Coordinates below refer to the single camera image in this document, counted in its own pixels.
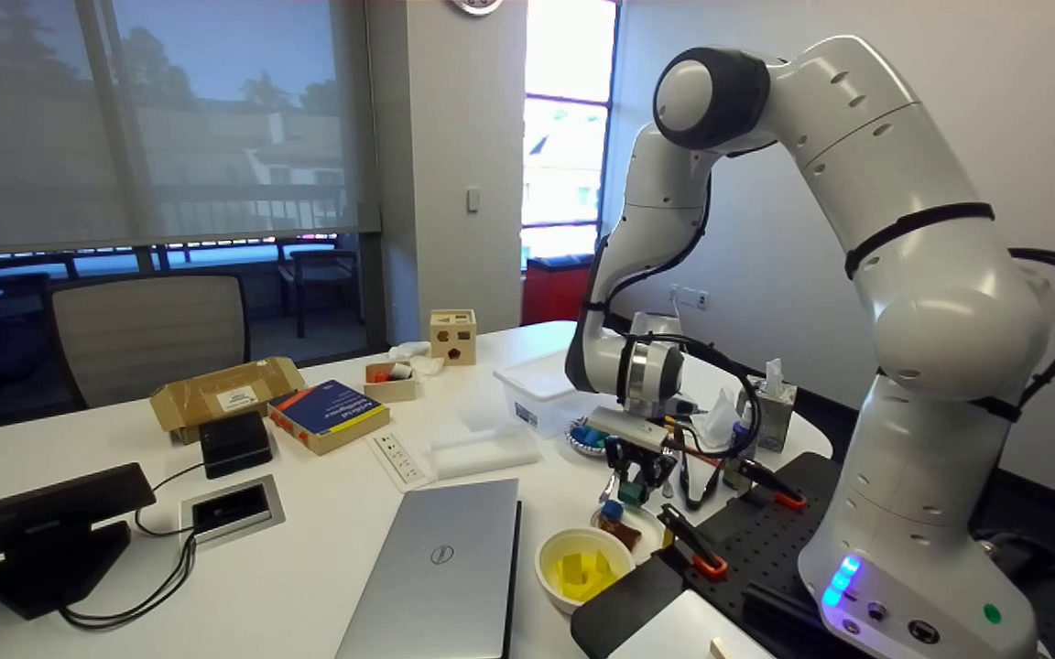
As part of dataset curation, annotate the clear plastic tray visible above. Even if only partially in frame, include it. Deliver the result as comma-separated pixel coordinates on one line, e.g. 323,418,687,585
429,430,538,481

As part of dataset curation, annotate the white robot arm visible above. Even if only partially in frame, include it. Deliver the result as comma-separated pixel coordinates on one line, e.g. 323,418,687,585
570,35,1055,659

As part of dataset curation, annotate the black orange clamp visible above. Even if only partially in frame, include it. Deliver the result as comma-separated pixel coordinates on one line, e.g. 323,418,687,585
661,506,730,581

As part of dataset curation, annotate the silver laptop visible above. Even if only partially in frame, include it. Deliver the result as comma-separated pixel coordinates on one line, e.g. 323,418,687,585
333,481,522,659

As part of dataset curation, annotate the grey office chair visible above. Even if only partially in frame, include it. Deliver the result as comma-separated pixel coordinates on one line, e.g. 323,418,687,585
48,271,250,407

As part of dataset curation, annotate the wall clock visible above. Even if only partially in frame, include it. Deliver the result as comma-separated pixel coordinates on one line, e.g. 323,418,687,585
446,0,506,20

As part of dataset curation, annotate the clear plastic bin with lid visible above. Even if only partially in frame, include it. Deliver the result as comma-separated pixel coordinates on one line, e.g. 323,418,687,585
495,351,593,435

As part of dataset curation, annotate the red bin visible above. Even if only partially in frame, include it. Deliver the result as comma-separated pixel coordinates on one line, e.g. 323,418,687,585
522,257,593,323

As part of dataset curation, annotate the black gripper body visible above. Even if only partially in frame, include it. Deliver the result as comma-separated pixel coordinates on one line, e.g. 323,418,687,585
590,407,676,483

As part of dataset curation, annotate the white plate with blocks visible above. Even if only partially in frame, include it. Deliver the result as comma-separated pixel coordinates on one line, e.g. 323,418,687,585
570,423,605,458

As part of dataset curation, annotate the black mounting board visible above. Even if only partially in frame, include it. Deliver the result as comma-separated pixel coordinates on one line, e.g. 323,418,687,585
573,456,864,659

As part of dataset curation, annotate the yellow bowl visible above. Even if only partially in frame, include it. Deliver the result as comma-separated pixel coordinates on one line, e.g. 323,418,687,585
537,529,633,617

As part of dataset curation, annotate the black stereo camera on stand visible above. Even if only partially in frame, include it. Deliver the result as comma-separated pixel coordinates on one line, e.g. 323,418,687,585
0,462,153,618

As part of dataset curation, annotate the blue and yellow book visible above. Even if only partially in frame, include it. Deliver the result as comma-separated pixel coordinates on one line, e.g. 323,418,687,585
268,381,394,456

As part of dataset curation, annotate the white remote control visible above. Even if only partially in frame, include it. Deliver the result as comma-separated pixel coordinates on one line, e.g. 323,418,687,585
375,434,429,492

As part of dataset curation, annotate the green block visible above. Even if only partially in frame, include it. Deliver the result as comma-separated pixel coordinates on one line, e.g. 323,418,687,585
622,483,649,506

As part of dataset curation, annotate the cardboard box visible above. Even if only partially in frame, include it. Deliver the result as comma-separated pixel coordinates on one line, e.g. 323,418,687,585
151,354,306,444

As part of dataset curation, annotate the small black box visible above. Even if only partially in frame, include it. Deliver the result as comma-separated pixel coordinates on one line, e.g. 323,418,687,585
203,413,272,481

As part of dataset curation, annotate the grey tissue box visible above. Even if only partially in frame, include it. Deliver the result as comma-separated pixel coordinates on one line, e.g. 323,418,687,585
755,358,794,456

